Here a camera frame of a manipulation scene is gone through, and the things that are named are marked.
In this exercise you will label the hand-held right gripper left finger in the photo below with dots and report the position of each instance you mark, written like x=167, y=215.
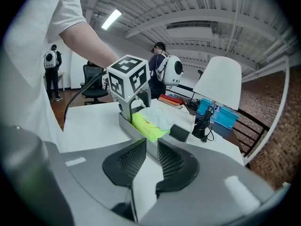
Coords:
x=117, y=163

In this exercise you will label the small white desk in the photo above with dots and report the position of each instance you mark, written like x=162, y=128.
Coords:
x=60, y=79

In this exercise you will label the white lamp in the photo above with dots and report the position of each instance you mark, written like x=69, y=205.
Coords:
x=219, y=81

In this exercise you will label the person's white shirt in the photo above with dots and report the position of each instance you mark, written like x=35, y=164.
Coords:
x=35, y=55

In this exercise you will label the white cloth sheet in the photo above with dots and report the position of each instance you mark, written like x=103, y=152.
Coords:
x=168, y=116

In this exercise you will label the black stair railing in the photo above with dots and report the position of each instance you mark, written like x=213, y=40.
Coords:
x=254, y=123

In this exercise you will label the person's left forearm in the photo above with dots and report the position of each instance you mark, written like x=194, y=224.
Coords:
x=89, y=46

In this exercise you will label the black mesh office chair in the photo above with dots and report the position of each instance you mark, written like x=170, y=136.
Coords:
x=94, y=83

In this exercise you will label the ceiling strip light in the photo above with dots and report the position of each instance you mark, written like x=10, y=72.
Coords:
x=111, y=19

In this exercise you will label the clear water bottle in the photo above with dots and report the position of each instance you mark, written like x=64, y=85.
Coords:
x=216, y=113

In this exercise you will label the blue plastic bin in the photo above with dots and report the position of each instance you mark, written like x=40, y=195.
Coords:
x=225, y=118

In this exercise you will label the red and orange stack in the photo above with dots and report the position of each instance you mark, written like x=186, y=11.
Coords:
x=170, y=99

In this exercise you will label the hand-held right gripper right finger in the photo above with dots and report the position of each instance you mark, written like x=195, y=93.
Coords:
x=188, y=173

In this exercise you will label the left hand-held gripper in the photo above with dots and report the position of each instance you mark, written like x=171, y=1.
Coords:
x=128, y=79

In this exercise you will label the grey box with lid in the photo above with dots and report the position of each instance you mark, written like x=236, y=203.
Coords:
x=131, y=131

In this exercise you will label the yellow-green cloth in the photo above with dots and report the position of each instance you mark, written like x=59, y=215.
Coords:
x=148, y=127

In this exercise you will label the white railing pipe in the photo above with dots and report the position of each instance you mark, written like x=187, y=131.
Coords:
x=282, y=107

